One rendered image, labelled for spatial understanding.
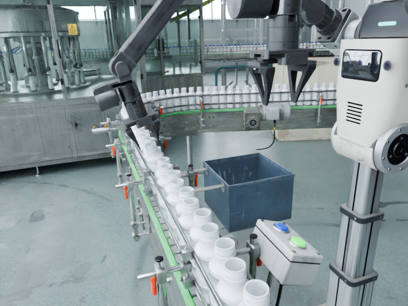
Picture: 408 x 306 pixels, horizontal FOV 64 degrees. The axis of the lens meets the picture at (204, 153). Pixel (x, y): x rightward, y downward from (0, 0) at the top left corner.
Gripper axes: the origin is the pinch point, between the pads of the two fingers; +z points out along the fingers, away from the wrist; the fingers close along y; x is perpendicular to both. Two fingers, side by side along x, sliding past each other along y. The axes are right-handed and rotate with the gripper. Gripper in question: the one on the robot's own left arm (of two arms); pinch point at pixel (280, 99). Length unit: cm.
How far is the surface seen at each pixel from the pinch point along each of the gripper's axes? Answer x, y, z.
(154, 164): 42, -18, 26
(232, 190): 55, 15, 47
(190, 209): 7.9, -16.5, 24.3
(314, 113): 152, 127, 46
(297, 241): -7.3, 1.1, 27.5
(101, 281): 136, -45, 140
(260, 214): 56, 28, 61
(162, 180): 31.8, -17.9, 26.9
